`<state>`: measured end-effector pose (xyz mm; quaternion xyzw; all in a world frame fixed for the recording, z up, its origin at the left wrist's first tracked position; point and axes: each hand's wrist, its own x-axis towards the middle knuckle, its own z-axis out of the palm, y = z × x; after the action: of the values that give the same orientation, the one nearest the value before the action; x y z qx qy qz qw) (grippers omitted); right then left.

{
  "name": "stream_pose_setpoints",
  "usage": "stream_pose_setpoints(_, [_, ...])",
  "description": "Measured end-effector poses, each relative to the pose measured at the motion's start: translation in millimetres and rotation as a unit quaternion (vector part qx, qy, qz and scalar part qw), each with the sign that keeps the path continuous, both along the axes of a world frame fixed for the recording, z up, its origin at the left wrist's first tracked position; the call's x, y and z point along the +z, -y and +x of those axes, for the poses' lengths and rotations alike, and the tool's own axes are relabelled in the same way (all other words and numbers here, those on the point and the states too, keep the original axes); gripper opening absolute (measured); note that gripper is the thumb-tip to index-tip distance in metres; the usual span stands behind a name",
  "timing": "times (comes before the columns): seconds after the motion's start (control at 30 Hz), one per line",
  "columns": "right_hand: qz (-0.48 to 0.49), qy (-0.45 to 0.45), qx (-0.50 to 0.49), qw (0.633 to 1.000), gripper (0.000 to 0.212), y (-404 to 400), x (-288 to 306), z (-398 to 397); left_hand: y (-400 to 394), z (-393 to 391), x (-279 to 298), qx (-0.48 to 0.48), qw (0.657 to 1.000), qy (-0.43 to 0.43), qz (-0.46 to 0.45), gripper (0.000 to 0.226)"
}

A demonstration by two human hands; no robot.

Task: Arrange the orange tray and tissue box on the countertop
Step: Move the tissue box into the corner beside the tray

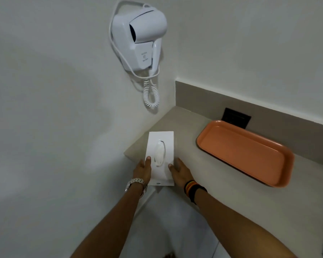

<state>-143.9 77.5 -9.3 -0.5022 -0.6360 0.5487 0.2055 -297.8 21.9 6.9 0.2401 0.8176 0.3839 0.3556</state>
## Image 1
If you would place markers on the person's left hand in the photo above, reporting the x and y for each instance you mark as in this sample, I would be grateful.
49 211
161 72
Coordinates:
141 171

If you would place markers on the person's right hand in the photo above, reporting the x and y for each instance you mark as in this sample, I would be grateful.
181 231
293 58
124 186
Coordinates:
181 174

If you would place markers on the person's left thumb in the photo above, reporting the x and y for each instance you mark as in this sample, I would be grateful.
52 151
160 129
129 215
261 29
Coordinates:
148 164

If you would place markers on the person's right thumb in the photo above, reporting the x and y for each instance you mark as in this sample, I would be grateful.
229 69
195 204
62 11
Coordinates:
172 169

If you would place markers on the white tissue box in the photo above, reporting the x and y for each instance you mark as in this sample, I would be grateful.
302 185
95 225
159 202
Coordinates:
160 158

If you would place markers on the person's right forearm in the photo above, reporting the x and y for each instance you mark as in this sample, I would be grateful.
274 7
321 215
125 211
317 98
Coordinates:
239 228

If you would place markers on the person's left forearm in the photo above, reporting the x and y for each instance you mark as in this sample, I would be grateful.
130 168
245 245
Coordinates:
110 225

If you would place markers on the white tissue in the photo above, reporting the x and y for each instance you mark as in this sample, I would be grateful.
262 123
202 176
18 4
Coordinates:
159 153

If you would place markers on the silver wristwatch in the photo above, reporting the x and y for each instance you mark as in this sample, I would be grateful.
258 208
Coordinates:
136 183

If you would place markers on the black and orange wristbands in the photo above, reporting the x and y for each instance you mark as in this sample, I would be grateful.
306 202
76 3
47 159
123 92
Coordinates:
192 188

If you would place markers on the orange plastic tray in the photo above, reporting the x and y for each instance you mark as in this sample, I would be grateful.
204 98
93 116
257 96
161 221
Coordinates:
245 152

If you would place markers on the black wall socket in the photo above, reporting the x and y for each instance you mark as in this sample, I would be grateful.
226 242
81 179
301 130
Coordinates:
236 118

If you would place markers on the white wall-mounted hair dryer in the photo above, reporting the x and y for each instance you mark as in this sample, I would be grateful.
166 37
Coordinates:
140 37

